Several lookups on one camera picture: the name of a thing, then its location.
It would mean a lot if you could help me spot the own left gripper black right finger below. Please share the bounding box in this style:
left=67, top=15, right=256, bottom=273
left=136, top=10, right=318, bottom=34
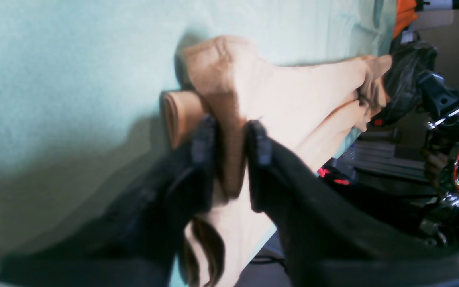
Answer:
left=245, top=120, right=459, bottom=287

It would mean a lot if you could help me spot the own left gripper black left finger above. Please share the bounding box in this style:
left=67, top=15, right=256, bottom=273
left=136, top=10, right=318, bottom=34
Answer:
left=0, top=115, right=218, bottom=287

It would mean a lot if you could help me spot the tan T-shirt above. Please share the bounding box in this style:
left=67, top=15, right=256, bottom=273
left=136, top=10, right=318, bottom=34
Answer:
left=163, top=36, right=393, bottom=287

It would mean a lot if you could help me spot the light green table cloth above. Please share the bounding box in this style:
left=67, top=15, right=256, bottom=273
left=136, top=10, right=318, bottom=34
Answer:
left=0, top=0, right=396, bottom=258

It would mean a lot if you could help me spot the orange folded cloth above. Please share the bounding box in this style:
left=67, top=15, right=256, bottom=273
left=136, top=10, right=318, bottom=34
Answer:
left=393, top=0, right=418, bottom=39

